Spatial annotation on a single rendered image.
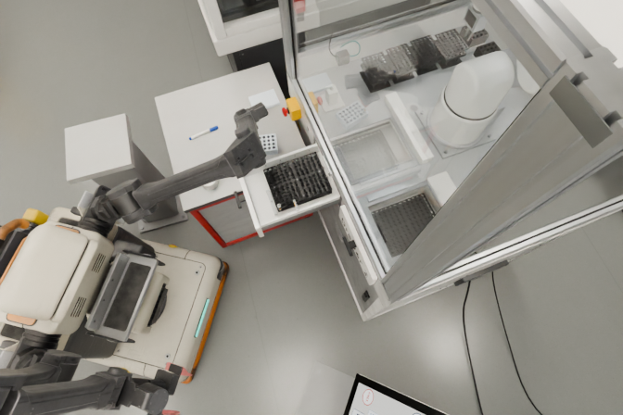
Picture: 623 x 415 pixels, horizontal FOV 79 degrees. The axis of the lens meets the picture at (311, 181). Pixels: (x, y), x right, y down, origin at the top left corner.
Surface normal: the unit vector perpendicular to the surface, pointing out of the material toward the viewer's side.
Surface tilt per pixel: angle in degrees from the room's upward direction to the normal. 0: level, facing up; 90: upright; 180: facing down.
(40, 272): 42
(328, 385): 3
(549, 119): 90
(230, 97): 0
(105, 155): 0
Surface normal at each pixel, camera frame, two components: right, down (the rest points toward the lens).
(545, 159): -0.93, 0.33
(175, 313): -0.02, -0.41
